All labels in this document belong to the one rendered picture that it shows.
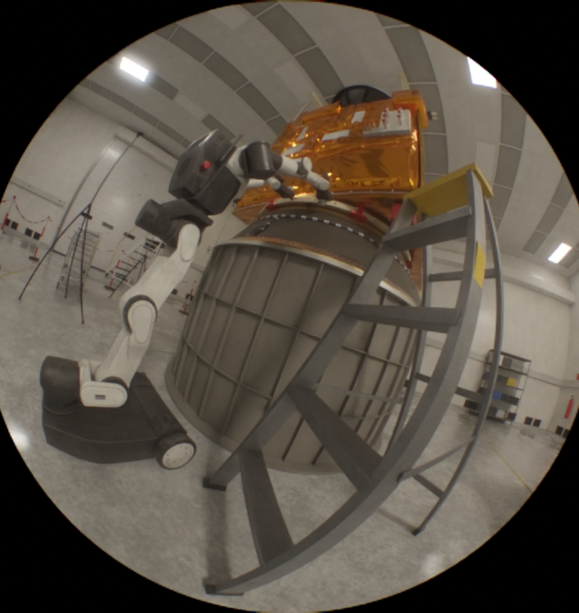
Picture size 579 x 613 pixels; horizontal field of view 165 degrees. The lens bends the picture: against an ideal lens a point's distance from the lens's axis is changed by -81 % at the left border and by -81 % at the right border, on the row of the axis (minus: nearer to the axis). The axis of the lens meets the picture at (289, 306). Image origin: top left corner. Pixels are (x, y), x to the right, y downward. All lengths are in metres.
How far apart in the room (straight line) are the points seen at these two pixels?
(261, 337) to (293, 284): 0.32
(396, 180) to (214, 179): 1.11
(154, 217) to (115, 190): 7.98
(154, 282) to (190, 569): 1.00
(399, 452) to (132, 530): 0.80
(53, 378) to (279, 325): 1.04
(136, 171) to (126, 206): 1.45
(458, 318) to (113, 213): 8.65
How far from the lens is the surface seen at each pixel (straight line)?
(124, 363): 0.88
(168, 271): 0.81
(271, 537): 0.58
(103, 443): 0.87
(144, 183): 8.90
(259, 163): 0.82
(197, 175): 0.82
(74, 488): 0.95
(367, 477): 0.36
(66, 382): 0.88
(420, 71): 4.57
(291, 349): 0.98
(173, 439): 0.90
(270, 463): 1.21
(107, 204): 8.63
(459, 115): 4.91
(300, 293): 1.02
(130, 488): 0.95
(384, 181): 1.48
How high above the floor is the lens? 0.80
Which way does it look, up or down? 4 degrees up
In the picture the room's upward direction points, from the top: 20 degrees clockwise
